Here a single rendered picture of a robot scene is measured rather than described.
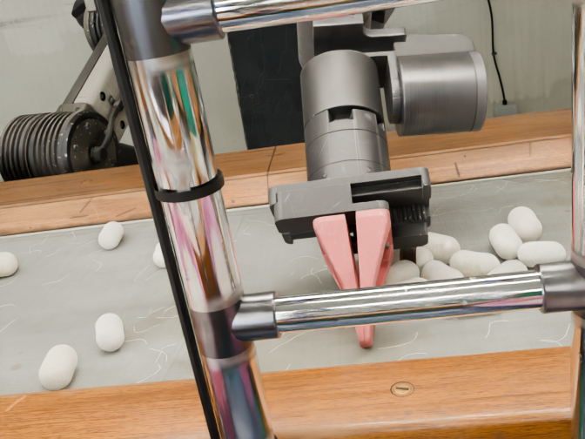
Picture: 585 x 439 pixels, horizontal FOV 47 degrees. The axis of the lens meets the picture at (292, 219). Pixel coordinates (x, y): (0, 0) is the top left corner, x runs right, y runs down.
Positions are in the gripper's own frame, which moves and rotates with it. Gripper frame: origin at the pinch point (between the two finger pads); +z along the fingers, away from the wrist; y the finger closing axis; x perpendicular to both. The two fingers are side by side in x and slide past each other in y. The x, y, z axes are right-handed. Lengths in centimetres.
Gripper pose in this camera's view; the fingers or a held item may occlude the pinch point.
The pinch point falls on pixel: (364, 331)
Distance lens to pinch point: 42.2
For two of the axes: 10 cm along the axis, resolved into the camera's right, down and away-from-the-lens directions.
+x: 1.7, 4.3, 8.9
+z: 0.5, 9.0, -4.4
